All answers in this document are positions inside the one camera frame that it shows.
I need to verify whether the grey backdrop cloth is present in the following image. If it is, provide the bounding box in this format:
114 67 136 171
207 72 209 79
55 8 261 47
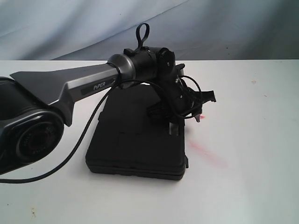
0 0 299 60

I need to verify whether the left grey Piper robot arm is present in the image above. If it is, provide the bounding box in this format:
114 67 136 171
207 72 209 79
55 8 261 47
0 47 216 174

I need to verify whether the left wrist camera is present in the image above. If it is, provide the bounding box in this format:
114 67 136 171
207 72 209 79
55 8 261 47
176 63 185 77

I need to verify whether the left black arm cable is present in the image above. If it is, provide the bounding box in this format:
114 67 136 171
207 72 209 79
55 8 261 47
0 23 203 184

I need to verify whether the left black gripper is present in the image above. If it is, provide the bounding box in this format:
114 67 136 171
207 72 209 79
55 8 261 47
147 75 216 135

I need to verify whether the black plastic tool case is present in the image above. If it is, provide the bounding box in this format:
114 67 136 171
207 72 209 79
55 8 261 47
85 84 189 180

